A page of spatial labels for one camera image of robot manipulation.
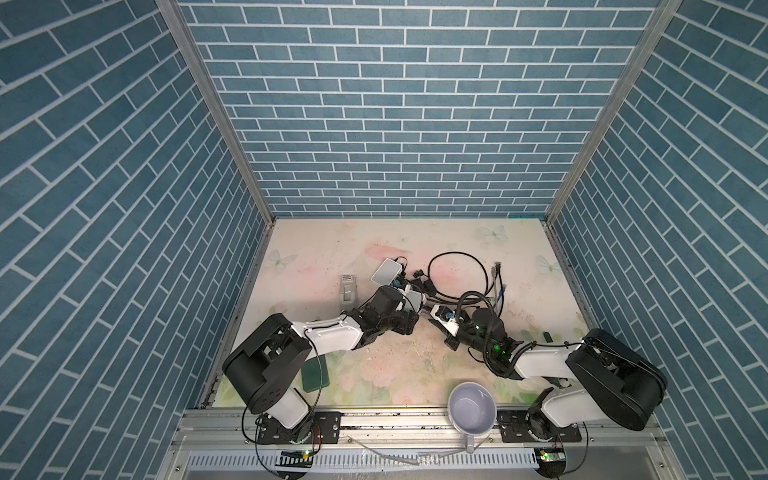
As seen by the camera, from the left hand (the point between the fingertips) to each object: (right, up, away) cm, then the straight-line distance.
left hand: (410, 314), depth 89 cm
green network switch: (-27, -15, -7) cm, 32 cm away
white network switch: (-8, +12, +13) cm, 19 cm away
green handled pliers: (+41, -7, 0) cm, 42 cm away
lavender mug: (+15, -21, -13) cm, 29 cm away
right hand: (+6, +1, -3) cm, 7 cm away
